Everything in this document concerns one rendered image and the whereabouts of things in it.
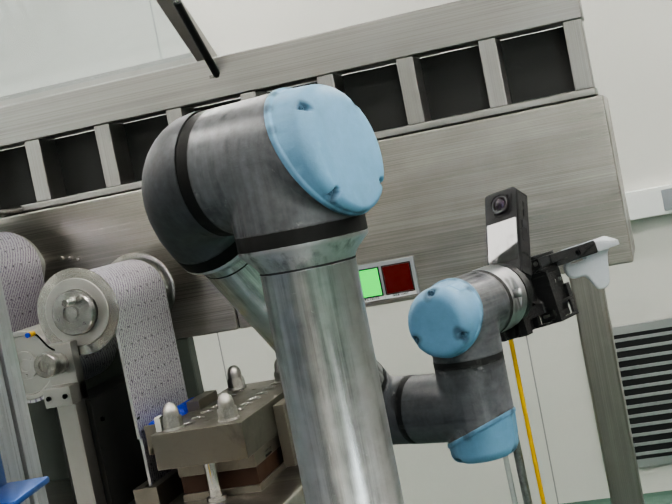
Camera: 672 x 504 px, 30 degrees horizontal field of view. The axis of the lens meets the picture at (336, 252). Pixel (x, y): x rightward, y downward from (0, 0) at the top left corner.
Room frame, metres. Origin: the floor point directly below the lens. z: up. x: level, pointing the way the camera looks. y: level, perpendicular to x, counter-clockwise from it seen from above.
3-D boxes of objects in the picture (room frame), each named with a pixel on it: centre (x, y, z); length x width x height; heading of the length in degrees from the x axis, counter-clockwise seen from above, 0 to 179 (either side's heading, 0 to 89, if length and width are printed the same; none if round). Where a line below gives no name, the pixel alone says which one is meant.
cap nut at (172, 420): (2.07, 0.32, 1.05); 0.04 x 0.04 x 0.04
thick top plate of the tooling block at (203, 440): (2.22, 0.23, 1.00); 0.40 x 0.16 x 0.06; 165
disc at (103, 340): (2.10, 0.44, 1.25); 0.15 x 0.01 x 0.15; 75
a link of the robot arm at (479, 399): (1.33, -0.10, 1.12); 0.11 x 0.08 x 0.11; 56
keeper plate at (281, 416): (2.21, 0.14, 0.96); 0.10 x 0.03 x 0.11; 165
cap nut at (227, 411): (2.05, 0.23, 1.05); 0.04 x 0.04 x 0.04
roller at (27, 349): (2.26, 0.53, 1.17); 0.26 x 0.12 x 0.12; 165
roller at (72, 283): (2.22, 0.41, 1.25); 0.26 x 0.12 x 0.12; 165
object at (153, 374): (2.20, 0.36, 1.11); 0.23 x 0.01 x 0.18; 165
